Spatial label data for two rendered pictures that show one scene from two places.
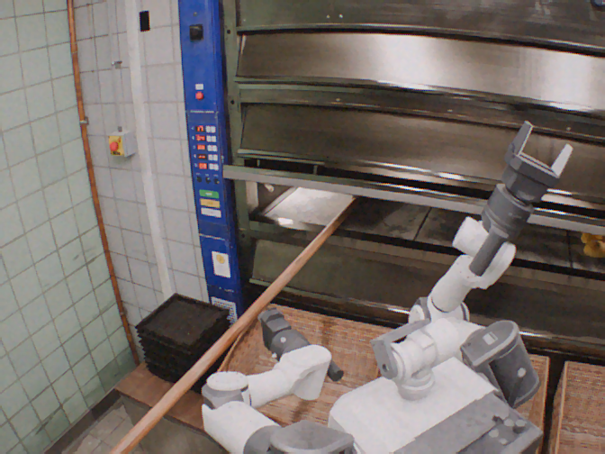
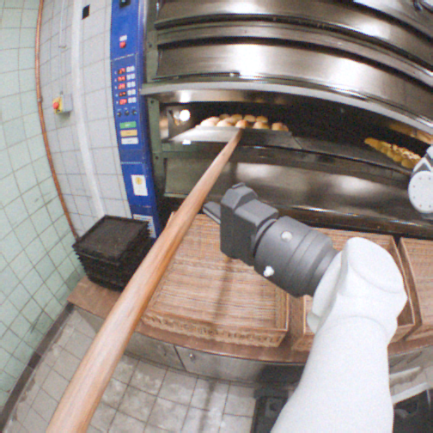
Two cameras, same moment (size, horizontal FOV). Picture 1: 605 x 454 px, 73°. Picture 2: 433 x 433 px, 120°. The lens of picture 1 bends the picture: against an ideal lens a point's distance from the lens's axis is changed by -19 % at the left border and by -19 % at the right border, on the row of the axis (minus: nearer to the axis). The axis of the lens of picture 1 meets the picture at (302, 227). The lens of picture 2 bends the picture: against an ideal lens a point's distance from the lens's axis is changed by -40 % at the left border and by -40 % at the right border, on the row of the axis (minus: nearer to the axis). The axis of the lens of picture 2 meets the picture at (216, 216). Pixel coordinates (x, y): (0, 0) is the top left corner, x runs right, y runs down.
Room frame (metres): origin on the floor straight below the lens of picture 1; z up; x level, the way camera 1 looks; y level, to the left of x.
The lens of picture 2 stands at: (0.75, 0.18, 1.37)
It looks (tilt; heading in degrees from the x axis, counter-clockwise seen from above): 33 degrees down; 346
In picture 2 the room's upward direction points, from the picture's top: straight up
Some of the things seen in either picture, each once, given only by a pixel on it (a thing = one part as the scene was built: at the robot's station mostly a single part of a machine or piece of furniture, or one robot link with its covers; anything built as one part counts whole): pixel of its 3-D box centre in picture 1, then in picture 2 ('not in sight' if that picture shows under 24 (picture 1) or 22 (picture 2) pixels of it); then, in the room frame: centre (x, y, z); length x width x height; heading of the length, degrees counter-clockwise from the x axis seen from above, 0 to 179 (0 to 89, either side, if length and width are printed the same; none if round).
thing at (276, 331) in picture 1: (282, 340); (262, 240); (0.95, 0.06, 1.19); 0.12 x 0.10 x 0.13; 29
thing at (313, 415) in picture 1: (301, 378); (219, 274); (1.30, 0.03, 0.72); 0.56 x 0.49 x 0.28; 65
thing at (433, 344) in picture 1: (420, 356); not in sight; (0.54, -0.17, 1.46); 0.10 x 0.07 x 0.09; 119
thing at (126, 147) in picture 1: (121, 143); (62, 104); (1.91, 0.75, 1.46); 0.10 x 0.07 x 0.10; 64
